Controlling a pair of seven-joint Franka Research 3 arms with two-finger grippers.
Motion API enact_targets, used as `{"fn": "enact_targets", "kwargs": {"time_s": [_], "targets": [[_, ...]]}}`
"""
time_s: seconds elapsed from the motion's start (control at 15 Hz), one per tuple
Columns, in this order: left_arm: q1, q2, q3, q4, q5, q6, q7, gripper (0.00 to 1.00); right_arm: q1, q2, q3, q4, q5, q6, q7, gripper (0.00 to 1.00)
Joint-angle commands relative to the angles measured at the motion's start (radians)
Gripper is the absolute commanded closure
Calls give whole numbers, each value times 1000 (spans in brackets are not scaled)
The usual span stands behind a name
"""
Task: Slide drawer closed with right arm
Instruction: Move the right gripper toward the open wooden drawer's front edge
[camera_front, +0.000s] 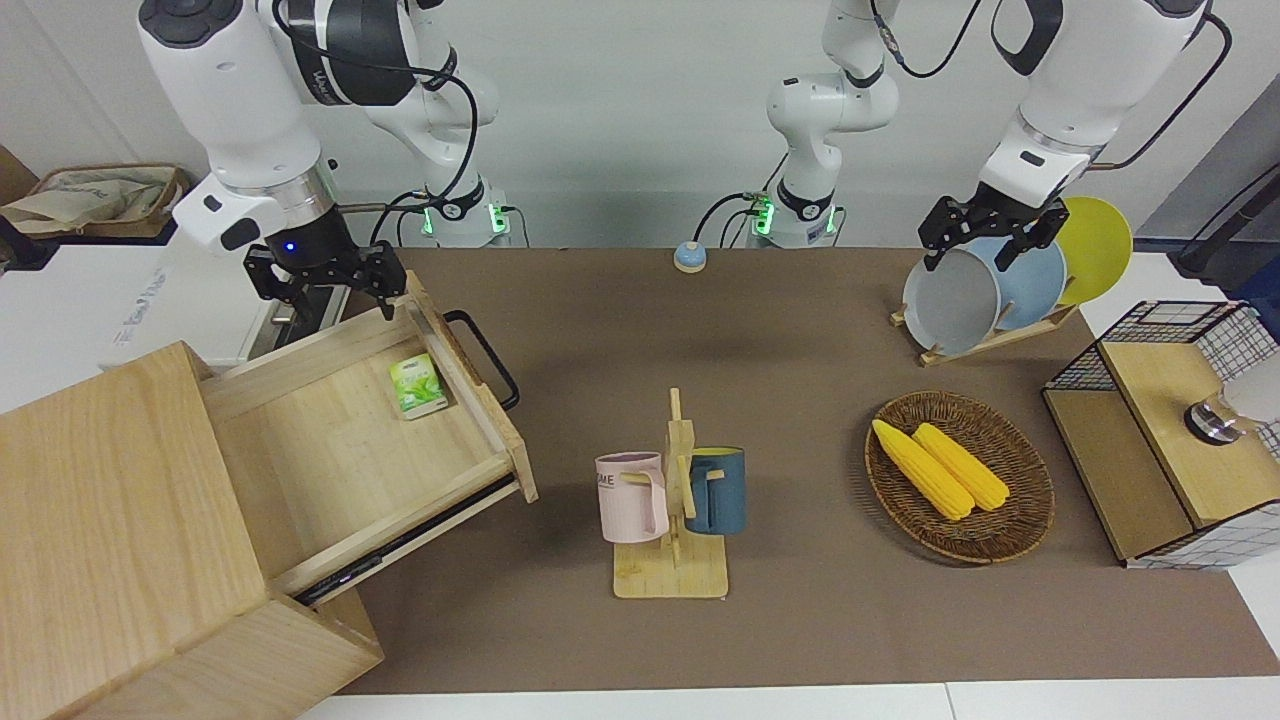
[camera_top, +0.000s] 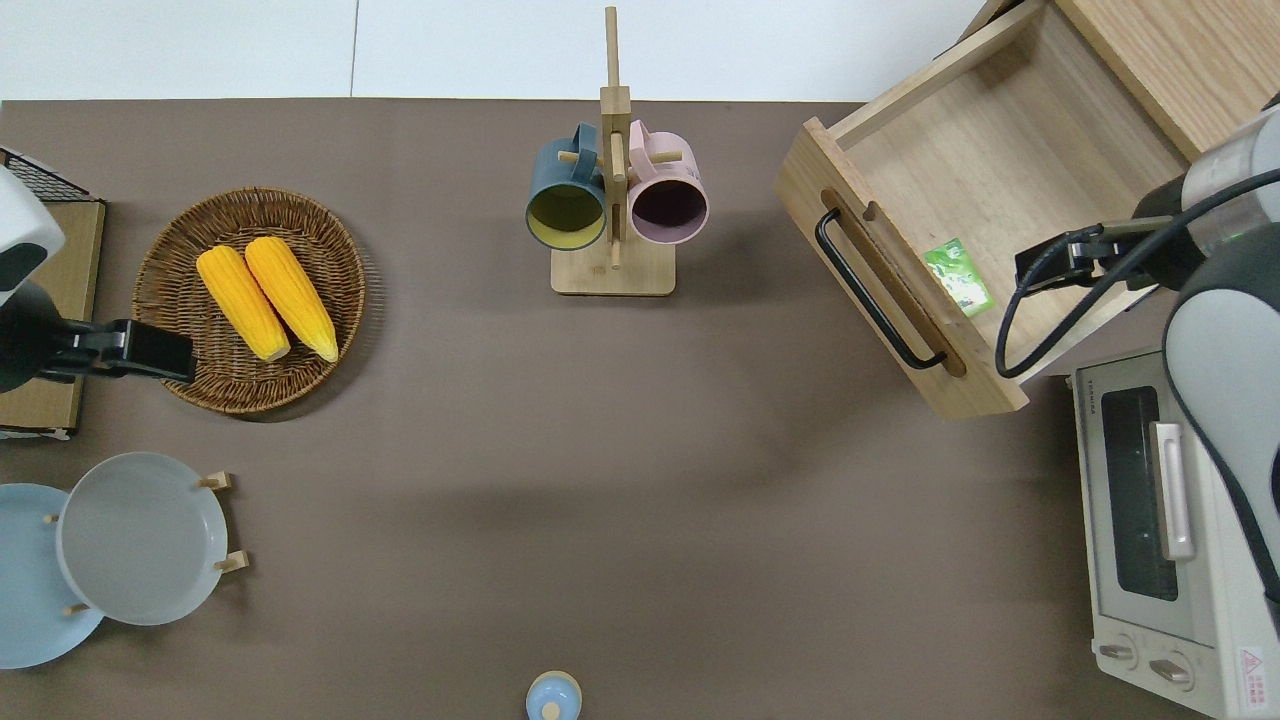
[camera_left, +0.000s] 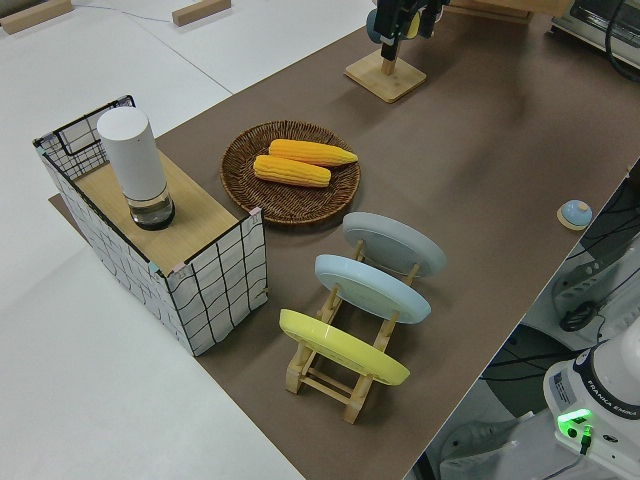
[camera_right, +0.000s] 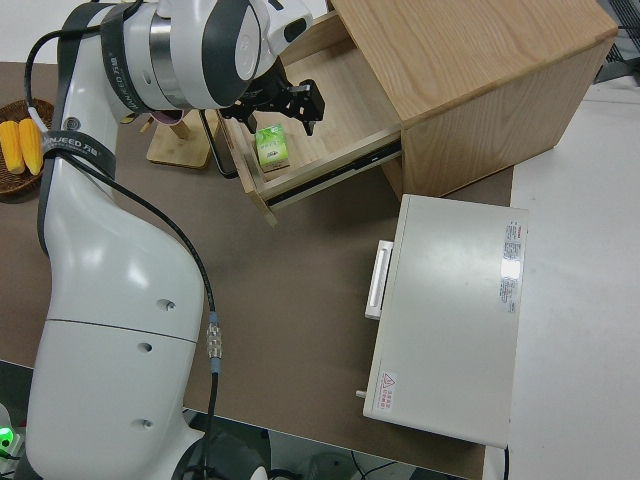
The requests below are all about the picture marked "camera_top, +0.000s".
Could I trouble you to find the black drawer handle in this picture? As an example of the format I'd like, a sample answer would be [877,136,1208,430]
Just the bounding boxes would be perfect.
[815,208,949,371]

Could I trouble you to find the black wire rack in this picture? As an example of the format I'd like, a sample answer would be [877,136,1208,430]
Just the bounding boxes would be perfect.
[0,148,96,204]

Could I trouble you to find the wooden cabinet housing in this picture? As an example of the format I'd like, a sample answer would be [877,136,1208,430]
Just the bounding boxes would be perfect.
[985,0,1280,161]

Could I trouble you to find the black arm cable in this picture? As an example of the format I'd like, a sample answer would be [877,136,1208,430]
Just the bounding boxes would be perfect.
[995,168,1280,381]

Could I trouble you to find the grey plate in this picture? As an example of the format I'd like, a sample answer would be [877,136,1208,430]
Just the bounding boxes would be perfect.
[55,452,229,627]

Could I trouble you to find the pink mug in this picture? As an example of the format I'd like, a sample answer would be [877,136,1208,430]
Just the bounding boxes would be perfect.
[626,120,709,246]

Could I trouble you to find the dark blue mug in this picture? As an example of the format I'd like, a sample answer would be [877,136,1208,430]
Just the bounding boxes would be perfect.
[525,122,609,251]

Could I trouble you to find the wooden mug tree stand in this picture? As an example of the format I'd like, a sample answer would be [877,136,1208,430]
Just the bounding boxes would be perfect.
[550,5,679,298]

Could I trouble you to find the light blue plate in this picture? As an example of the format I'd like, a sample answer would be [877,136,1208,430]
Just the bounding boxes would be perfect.
[0,483,106,669]

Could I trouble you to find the light wooden drawer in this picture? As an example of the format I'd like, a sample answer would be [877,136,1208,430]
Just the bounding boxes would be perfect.
[775,0,1191,421]

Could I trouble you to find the white toaster oven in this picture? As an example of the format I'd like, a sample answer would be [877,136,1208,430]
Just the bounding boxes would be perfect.
[1070,345,1280,720]

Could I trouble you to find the green snack packet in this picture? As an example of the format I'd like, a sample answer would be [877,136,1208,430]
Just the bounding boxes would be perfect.
[922,238,996,319]

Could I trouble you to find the brown table mat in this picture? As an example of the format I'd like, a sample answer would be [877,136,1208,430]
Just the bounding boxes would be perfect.
[0,97,1280,720]

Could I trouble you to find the white oven door handle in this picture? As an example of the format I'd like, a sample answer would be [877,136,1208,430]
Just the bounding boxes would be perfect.
[1150,420,1198,563]

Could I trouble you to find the brown wicker basket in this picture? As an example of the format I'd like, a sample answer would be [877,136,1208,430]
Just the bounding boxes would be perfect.
[132,187,367,416]

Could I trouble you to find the yellow corn cob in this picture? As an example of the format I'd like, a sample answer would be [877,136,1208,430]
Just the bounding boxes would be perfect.
[245,236,340,363]
[196,245,292,363]

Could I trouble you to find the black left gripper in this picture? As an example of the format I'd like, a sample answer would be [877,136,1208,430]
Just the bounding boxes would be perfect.
[58,318,197,385]

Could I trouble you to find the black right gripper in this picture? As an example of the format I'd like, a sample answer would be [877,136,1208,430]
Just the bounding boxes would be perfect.
[1015,215,1176,293]

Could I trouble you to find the blue wooden shaker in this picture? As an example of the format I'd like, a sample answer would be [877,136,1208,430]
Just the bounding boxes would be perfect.
[526,671,583,720]

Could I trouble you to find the wooden plate rack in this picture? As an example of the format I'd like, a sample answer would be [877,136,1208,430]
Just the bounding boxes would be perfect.
[42,470,250,617]

